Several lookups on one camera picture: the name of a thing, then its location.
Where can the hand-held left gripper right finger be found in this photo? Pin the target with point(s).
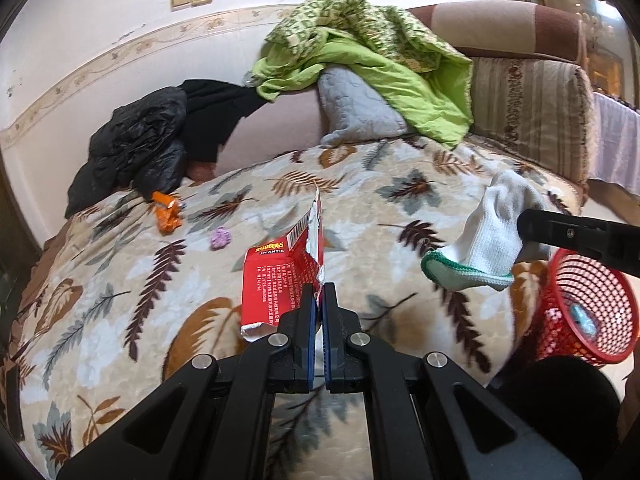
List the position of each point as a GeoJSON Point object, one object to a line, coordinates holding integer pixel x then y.
{"type": "Point", "coordinates": [326, 340]}

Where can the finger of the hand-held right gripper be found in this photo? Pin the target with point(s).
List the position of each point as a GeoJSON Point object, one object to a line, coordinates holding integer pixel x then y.
{"type": "Point", "coordinates": [570, 232]}

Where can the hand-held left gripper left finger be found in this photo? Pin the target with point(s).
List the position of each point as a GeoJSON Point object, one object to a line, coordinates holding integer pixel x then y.
{"type": "Point", "coordinates": [312, 340]}

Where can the red plastic basket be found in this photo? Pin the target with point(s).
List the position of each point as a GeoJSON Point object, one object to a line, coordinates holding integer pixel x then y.
{"type": "Point", "coordinates": [615, 305]}

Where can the torn red packet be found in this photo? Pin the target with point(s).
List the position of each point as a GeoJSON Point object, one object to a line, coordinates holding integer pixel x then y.
{"type": "Point", "coordinates": [280, 280]}

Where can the white knit glove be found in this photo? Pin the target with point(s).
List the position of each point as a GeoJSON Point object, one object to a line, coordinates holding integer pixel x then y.
{"type": "Point", "coordinates": [495, 230]}

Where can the lavender tablecloth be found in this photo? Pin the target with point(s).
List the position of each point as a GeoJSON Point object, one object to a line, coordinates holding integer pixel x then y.
{"type": "Point", "coordinates": [617, 145]}

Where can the small purple scrap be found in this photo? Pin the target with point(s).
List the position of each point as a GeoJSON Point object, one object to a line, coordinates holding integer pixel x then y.
{"type": "Point", "coordinates": [221, 237]}

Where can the striped brown sofa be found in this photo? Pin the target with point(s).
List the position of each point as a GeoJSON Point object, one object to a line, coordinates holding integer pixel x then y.
{"type": "Point", "coordinates": [530, 95]}

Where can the dark cloth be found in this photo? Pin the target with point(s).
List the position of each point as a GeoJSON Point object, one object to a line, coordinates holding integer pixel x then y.
{"type": "Point", "coordinates": [560, 400]}

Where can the leaf printed blanket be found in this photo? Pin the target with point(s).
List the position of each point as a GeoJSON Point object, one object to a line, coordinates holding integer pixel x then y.
{"type": "Point", "coordinates": [150, 280]}

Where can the orange wrapper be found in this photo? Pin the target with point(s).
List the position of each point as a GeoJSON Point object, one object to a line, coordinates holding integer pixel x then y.
{"type": "Point", "coordinates": [167, 212]}

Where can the glass partition window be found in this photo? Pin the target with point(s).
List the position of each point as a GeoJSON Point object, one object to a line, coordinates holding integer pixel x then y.
{"type": "Point", "coordinates": [600, 25]}

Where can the grey quilted pillow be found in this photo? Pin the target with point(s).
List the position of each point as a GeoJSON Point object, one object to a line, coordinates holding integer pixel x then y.
{"type": "Point", "coordinates": [355, 110]}

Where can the green quilt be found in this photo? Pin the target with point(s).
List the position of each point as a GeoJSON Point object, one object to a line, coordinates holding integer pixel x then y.
{"type": "Point", "coordinates": [390, 75]}

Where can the black cloth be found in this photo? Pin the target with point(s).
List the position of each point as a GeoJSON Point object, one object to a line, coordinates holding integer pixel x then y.
{"type": "Point", "coordinates": [220, 110]}

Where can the black puffer jacket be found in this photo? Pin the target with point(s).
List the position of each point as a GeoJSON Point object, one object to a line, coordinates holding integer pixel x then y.
{"type": "Point", "coordinates": [135, 145]}

